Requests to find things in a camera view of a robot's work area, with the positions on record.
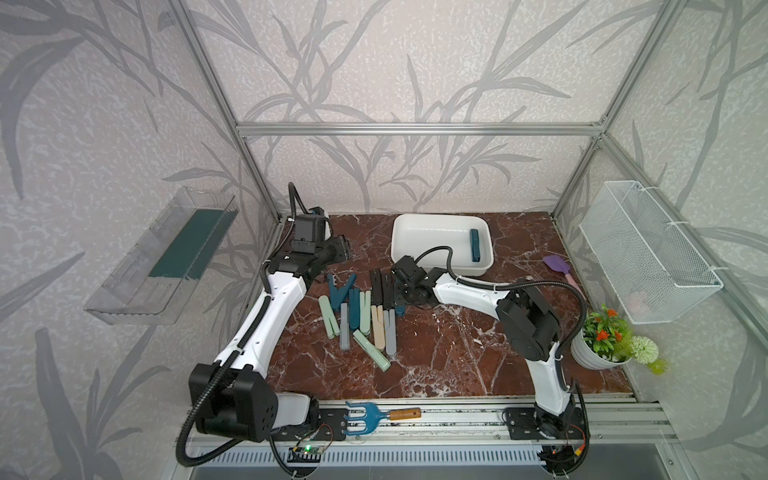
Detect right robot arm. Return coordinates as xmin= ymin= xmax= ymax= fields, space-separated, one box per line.
xmin=391 ymin=255 xmax=588 ymax=439

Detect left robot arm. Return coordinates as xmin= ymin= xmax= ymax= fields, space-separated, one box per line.
xmin=175 ymin=208 xmax=351 ymax=467

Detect grey-blue pruning pliers right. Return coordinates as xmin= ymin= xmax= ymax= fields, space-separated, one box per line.
xmin=384 ymin=309 xmax=397 ymax=357

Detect mint pruning pliers upright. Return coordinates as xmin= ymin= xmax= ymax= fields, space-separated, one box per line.
xmin=359 ymin=290 xmax=372 ymax=335

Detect open teal pruning pliers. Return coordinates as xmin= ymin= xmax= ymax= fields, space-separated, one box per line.
xmin=326 ymin=273 xmax=357 ymax=312

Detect white rectangular storage box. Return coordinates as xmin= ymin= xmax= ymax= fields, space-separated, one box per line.
xmin=391 ymin=214 xmax=495 ymax=277

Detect mint pruning pliers left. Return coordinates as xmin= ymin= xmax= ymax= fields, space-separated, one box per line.
xmin=318 ymin=295 xmax=340 ymax=339

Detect mint pruning pliers diagonal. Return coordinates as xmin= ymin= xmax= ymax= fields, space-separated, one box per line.
xmin=352 ymin=330 xmax=391 ymax=372

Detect grey pruning pliers left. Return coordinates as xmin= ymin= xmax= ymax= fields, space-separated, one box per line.
xmin=339 ymin=303 xmax=351 ymax=351

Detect blue garden hand fork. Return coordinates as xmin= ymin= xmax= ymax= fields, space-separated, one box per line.
xmin=343 ymin=401 xmax=422 ymax=436

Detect purple pink silicone spatula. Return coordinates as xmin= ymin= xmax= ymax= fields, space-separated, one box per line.
xmin=543 ymin=255 xmax=583 ymax=293

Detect potted artificial flower plant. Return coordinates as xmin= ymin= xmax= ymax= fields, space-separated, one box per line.
xmin=571 ymin=305 xmax=667 ymax=375

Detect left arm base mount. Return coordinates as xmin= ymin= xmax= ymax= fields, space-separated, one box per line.
xmin=270 ymin=407 xmax=349 ymax=443

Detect clear plastic wall shelf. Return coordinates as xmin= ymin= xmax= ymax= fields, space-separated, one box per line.
xmin=84 ymin=187 xmax=239 ymax=325

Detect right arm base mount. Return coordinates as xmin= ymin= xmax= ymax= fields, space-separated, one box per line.
xmin=502 ymin=404 xmax=590 ymax=441

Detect white wire mesh basket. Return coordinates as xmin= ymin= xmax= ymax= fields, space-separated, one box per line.
xmin=580 ymin=180 xmax=723 ymax=325

